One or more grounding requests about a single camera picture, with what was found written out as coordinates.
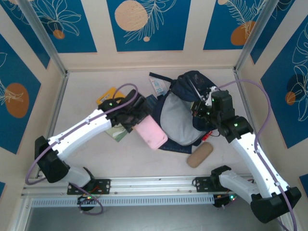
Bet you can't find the green packet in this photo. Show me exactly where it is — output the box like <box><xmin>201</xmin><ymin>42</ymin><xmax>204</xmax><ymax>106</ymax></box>
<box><xmin>105</xmin><ymin>126</ymin><xmax>129</xmax><ymax>144</ymax></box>

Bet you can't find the aluminium frame rail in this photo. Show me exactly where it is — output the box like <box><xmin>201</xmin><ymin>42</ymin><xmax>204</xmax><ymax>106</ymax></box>
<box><xmin>21</xmin><ymin>174</ymin><xmax>284</xmax><ymax>197</ymax></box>

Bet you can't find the grey slotted cable duct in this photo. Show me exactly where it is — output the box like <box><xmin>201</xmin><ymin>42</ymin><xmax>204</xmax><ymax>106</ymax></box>
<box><xmin>31</xmin><ymin>195</ymin><xmax>215</xmax><ymax>207</ymax></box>

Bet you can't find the tan oval case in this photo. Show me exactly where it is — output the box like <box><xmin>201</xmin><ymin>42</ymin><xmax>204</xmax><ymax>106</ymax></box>
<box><xmin>187</xmin><ymin>141</ymin><xmax>214</xmax><ymax>168</ymax></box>

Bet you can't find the black controller board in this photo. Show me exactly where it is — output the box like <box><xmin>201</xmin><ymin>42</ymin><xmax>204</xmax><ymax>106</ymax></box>
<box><xmin>213</xmin><ymin>193</ymin><xmax>239</xmax><ymax>209</ymax></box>
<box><xmin>77</xmin><ymin>194</ymin><xmax>98</xmax><ymax>212</ymax></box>

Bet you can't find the pink pencil case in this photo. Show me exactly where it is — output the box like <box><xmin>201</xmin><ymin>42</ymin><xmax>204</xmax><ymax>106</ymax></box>
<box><xmin>133</xmin><ymin>116</ymin><xmax>168</xmax><ymax>151</ymax></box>

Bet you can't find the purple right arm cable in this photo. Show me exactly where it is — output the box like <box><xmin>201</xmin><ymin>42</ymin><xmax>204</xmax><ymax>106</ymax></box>
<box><xmin>213</xmin><ymin>79</ymin><xmax>298</xmax><ymax>231</ymax></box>

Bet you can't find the blue ruler package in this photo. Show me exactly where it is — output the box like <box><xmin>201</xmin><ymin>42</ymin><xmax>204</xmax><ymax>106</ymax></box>
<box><xmin>149</xmin><ymin>77</ymin><xmax>168</xmax><ymax>94</ymax></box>

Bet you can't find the navy blue backpack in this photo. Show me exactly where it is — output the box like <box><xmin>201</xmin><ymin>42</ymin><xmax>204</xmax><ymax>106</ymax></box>
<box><xmin>148</xmin><ymin>70</ymin><xmax>220</xmax><ymax>147</ymax></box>

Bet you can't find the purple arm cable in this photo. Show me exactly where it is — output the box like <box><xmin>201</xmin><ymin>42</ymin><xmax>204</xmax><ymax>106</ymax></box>
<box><xmin>25</xmin><ymin>83</ymin><xmax>140</xmax><ymax>216</ymax></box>
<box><xmin>213</xmin><ymin>79</ymin><xmax>298</xmax><ymax>231</ymax></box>

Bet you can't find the yellow book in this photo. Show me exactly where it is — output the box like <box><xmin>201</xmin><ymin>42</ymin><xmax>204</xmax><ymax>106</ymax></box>
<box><xmin>96</xmin><ymin>87</ymin><xmax>128</xmax><ymax>106</ymax></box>

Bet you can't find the aluminium side rail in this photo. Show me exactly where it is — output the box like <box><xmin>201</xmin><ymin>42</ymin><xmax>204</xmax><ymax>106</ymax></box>
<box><xmin>36</xmin><ymin>72</ymin><xmax>70</xmax><ymax>179</ymax></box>
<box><xmin>233</xmin><ymin>68</ymin><xmax>270</xmax><ymax>174</ymax></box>

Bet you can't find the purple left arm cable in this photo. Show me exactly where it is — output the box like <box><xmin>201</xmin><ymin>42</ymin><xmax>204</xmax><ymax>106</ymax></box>
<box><xmin>25</xmin><ymin>83</ymin><xmax>140</xmax><ymax>216</ymax></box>

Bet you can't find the aluminium frame post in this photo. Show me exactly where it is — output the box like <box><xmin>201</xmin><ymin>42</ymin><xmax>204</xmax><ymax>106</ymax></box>
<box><xmin>16</xmin><ymin>0</ymin><xmax>68</xmax><ymax>77</ymax></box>
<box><xmin>234</xmin><ymin>0</ymin><xmax>277</xmax><ymax>73</ymax></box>

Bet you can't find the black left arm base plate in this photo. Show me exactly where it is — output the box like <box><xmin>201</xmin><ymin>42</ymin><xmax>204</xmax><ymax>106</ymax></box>
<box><xmin>66</xmin><ymin>178</ymin><xmax>112</xmax><ymax>195</ymax></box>

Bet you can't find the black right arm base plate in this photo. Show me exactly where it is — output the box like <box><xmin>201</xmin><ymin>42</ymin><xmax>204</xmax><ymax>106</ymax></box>
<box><xmin>192</xmin><ymin>176</ymin><xmax>240</xmax><ymax>193</ymax></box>

